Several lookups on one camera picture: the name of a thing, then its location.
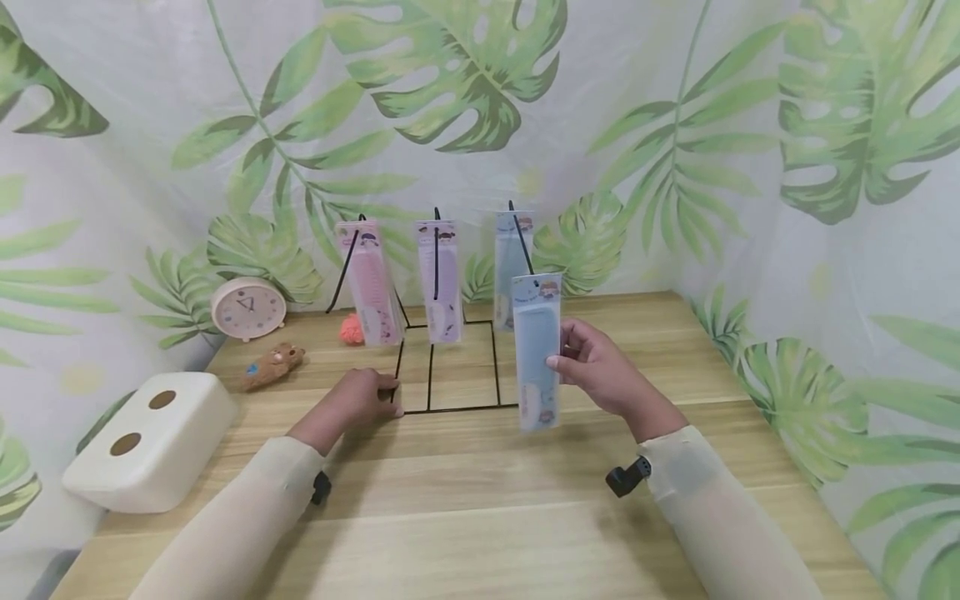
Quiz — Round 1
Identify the purple comb packet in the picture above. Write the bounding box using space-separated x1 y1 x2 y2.
416 219 464 345

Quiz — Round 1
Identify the person's left forearm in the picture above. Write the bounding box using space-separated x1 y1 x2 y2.
128 436 326 600

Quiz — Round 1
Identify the pink comb packet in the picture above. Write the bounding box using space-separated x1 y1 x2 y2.
334 220 406 348

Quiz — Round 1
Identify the person's left hand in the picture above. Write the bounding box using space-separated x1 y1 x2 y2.
287 368 405 457

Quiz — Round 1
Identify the person's right forearm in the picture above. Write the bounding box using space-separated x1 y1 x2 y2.
637 426 825 600

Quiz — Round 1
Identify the pink round alarm clock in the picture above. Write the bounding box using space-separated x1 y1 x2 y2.
210 277 288 343

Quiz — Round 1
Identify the white box with two holes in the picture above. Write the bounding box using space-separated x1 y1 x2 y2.
61 372 240 514

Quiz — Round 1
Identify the blue comb packet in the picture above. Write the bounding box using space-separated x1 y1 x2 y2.
493 210 535 333
511 272 563 433

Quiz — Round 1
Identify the black wire display rack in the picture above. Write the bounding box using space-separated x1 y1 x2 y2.
326 200 536 415

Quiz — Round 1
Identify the person's right hand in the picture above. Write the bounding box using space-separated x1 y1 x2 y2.
546 318 689 444

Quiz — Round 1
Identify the brown plush toy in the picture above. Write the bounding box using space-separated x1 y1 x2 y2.
241 342 307 393

